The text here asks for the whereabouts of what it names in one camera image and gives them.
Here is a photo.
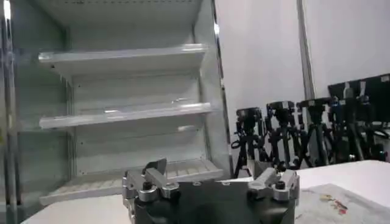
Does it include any black monitor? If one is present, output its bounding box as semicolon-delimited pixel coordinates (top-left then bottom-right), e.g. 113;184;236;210
327;72;390;123

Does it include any white empty shelf unit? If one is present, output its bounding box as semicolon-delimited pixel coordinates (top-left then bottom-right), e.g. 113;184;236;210
18;0;234;208

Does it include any glass-sided shelf unit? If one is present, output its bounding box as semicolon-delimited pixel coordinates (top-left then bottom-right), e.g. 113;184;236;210
0;0;22;224

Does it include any grey printed t-shirt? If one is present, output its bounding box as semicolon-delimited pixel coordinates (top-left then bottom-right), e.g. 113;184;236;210
294;182;390;224

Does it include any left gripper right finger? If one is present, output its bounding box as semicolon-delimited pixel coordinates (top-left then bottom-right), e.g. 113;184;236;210
247;159;301;203

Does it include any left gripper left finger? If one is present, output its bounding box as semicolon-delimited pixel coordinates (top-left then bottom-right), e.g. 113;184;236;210
122;158;181;203

